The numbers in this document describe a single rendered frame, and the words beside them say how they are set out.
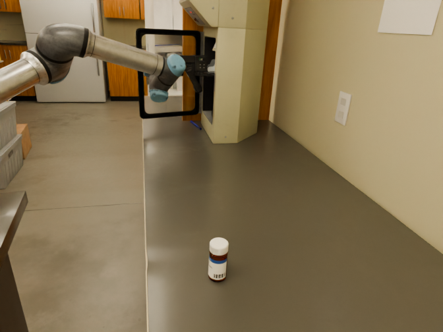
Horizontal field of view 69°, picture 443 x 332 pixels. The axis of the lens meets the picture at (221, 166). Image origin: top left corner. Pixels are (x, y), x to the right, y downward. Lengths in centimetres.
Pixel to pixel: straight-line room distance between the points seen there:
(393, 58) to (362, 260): 60
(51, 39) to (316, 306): 104
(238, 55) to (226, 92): 15
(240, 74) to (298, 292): 93
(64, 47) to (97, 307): 135
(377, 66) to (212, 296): 86
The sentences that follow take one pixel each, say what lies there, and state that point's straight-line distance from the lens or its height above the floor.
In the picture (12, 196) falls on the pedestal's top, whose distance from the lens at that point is 110.
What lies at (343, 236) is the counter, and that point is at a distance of 90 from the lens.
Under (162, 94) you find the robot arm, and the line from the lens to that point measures 134.
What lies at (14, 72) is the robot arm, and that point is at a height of 125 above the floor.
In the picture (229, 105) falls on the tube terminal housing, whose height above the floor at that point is 111.
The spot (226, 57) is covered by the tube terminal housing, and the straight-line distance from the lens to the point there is 135.
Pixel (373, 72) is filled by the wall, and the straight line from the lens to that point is 118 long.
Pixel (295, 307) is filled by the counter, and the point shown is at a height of 94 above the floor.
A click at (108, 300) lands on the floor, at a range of 202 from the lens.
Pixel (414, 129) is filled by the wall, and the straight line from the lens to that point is 104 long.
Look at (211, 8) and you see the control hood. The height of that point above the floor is 147.
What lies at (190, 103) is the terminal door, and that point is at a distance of 166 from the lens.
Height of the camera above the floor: 142
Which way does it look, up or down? 24 degrees down
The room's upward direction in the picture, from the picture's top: 3 degrees clockwise
